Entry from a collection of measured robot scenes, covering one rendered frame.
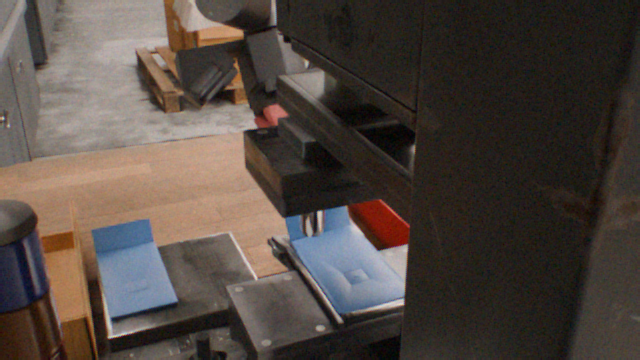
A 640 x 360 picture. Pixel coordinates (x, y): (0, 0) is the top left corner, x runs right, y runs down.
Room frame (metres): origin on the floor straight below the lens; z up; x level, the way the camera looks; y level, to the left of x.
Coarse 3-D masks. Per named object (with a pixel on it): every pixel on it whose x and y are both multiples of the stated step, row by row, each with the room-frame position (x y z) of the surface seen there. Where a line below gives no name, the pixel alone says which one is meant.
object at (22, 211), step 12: (0, 204) 0.26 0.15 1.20; (12, 204) 0.26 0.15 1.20; (24, 204) 0.26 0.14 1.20; (0, 216) 0.25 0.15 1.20; (12, 216) 0.25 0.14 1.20; (24, 216) 0.25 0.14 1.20; (36, 216) 0.26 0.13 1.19; (0, 228) 0.24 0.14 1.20; (12, 228) 0.24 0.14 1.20; (24, 228) 0.25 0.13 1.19; (0, 240) 0.24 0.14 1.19; (12, 240) 0.24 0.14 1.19
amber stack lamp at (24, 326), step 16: (32, 304) 0.24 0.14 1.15; (48, 304) 0.25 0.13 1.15; (0, 320) 0.23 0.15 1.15; (16, 320) 0.24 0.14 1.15; (32, 320) 0.24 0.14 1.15; (48, 320) 0.25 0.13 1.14; (0, 336) 0.23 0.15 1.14; (16, 336) 0.24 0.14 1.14; (32, 336) 0.24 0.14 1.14; (48, 336) 0.25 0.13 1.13; (0, 352) 0.23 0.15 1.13; (16, 352) 0.23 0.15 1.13; (32, 352) 0.24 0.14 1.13; (48, 352) 0.24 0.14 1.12
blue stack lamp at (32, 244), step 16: (16, 240) 0.24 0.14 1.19; (32, 240) 0.25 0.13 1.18; (0, 256) 0.24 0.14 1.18; (16, 256) 0.24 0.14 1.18; (32, 256) 0.25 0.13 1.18; (0, 272) 0.24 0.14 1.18; (16, 272) 0.24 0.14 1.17; (32, 272) 0.25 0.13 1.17; (48, 272) 0.26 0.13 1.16; (0, 288) 0.23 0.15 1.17; (16, 288) 0.24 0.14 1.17; (32, 288) 0.24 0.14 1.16; (48, 288) 0.25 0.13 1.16; (0, 304) 0.23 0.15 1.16; (16, 304) 0.24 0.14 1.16
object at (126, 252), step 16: (128, 224) 0.68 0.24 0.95; (144, 224) 0.68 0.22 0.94; (96, 240) 0.66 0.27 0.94; (112, 240) 0.66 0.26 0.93; (128, 240) 0.67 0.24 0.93; (144, 240) 0.67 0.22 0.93; (96, 256) 0.64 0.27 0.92; (112, 256) 0.64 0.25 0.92; (128, 256) 0.64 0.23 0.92; (144, 256) 0.64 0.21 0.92; (112, 272) 0.61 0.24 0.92; (128, 272) 0.61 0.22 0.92; (144, 272) 0.61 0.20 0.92; (160, 272) 0.61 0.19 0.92; (112, 288) 0.58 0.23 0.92; (160, 288) 0.58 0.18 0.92; (112, 304) 0.55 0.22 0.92; (128, 304) 0.55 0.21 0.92; (144, 304) 0.55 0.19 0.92; (160, 304) 0.55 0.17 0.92
